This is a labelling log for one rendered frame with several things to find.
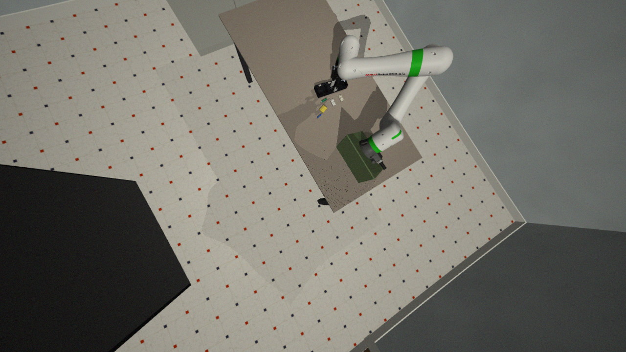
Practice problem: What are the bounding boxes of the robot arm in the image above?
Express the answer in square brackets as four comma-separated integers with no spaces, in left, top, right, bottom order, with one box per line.
[335,35,453,170]

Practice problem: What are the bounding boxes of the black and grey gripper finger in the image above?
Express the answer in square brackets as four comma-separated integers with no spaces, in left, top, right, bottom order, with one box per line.
[330,65,337,87]
[334,76,345,92]

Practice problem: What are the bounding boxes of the black three-compartment bin rack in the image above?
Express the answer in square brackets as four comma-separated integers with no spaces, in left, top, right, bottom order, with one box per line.
[314,79,348,98]

